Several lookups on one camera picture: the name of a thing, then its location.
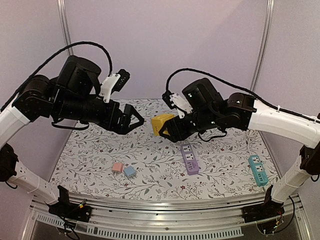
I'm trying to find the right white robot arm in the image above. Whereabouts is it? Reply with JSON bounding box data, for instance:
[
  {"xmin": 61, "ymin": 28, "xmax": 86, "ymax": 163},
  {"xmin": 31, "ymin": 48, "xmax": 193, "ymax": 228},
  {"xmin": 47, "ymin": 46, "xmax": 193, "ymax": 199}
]
[{"xmin": 158, "ymin": 72, "xmax": 320, "ymax": 218}]

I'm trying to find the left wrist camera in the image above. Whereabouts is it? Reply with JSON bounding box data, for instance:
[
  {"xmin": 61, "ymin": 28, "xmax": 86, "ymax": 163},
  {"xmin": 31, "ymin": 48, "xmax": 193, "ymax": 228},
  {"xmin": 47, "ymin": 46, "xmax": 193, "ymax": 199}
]
[{"xmin": 99, "ymin": 69, "xmax": 130, "ymax": 103}]

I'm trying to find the purple power strip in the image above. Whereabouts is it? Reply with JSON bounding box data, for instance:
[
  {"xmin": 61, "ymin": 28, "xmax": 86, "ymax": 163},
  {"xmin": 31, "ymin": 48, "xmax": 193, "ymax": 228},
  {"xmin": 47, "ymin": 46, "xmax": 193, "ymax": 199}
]
[{"xmin": 180, "ymin": 144, "xmax": 200, "ymax": 176}]

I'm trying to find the aluminium frame post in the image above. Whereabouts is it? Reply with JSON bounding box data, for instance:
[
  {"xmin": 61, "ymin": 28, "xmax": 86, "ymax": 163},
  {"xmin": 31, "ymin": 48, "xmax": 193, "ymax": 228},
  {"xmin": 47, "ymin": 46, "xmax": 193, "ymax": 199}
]
[
  {"xmin": 56, "ymin": 0, "xmax": 72, "ymax": 46},
  {"xmin": 250, "ymin": 0, "xmax": 275, "ymax": 92}
]

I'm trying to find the left aluminium frame post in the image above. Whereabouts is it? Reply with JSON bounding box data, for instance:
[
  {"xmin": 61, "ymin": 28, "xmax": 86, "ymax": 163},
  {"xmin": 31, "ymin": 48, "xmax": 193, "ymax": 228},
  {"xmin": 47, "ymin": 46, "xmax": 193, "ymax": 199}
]
[{"xmin": 56, "ymin": 0, "xmax": 72, "ymax": 46}]

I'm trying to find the blue plug adapter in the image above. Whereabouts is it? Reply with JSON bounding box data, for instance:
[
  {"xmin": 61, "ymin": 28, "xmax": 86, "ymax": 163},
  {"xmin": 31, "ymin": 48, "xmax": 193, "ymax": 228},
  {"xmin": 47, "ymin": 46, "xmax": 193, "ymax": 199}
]
[{"xmin": 123, "ymin": 166, "xmax": 137, "ymax": 179}]

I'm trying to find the right aluminium frame post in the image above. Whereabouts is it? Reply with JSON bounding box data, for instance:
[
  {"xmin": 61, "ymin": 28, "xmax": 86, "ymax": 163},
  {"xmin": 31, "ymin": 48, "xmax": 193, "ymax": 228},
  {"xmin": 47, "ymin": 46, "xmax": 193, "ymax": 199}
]
[{"xmin": 250, "ymin": 0, "xmax": 275, "ymax": 92}]

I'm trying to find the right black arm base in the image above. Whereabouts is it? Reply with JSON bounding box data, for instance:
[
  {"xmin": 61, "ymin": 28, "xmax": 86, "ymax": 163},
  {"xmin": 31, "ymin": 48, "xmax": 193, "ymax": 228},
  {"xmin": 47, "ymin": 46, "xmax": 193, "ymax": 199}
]
[{"xmin": 241, "ymin": 185, "xmax": 285, "ymax": 223}]

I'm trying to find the floral patterned table mat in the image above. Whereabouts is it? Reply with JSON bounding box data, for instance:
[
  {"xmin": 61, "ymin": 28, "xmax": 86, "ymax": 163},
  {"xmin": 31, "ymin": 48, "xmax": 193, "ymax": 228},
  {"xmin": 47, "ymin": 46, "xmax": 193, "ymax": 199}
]
[{"xmin": 50, "ymin": 99, "xmax": 279, "ymax": 201}]

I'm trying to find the aluminium front rail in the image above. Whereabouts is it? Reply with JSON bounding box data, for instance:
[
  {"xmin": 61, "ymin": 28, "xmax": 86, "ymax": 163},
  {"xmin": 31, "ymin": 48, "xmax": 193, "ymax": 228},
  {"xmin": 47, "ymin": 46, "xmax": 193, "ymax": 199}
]
[{"xmin": 21, "ymin": 192, "xmax": 313, "ymax": 240}]

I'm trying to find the teal power strip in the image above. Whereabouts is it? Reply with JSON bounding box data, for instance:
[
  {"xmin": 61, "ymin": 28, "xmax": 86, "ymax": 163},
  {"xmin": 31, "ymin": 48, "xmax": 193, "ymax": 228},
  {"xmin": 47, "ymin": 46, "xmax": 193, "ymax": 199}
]
[{"xmin": 248, "ymin": 155, "xmax": 269, "ymax": 187}]

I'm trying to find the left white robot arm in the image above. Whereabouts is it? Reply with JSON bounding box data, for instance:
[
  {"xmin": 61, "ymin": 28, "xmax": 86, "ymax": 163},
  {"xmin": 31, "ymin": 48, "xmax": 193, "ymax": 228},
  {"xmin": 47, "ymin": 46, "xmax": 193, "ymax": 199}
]
[{"xmin": 0, "ymin": 55, "xmax": 145, "ymax": 217}]

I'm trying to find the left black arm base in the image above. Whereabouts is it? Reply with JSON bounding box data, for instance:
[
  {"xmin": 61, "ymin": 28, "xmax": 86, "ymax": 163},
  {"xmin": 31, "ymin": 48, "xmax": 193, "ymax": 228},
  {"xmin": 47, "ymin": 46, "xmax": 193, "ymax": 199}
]
[{"xmin": 48, "ymin": 185, "xmax": 93, "ymax": 223}]

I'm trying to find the pink plug adapter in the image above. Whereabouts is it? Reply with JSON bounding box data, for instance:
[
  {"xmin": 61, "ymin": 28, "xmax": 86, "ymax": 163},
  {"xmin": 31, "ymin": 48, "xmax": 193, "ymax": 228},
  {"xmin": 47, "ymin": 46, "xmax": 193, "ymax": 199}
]
[{"xmin": 111, "ymin": 162, "xmax": 124, "ymax": 174}]

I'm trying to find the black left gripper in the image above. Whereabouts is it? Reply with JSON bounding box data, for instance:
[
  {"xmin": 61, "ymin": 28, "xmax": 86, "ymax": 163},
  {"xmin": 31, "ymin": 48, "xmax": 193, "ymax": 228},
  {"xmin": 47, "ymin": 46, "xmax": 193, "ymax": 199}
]
[{"xmin": 55, "ymin": 93, "xmax": 145, "ymax": 134}]

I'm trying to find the yellow cube socket adapter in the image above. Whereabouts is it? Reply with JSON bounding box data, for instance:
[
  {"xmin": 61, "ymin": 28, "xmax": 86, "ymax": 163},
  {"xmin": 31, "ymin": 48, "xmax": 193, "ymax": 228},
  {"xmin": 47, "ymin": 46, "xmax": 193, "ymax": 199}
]
[{"xmin": 151, "ymin": 113, "xmax": 175, "ymax": 136}]

